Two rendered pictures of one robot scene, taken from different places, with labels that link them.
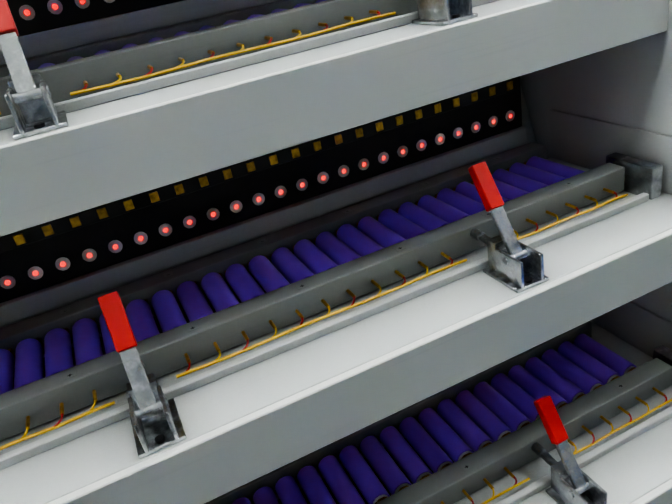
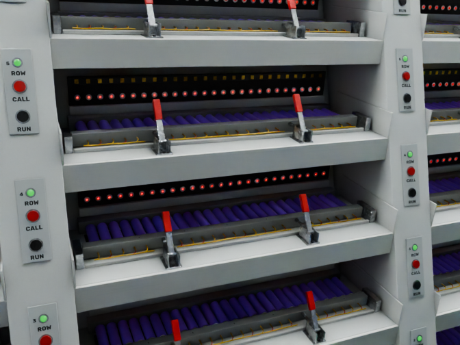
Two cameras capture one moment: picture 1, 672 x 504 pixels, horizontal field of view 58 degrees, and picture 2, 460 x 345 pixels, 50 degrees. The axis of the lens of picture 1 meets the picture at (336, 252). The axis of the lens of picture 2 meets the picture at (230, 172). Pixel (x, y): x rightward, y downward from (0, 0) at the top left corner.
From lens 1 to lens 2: 0.49 m
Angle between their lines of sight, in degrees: 7
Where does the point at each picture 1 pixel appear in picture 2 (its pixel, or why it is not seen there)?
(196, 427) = (176, 152)
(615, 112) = (359, 94)
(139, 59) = (183, 23)
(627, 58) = (366, 72)
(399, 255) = (259, 122)
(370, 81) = (263, 50)
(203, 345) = (178, 133)
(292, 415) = (209, 158)
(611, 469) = (324, 234)
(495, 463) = (278, 220)
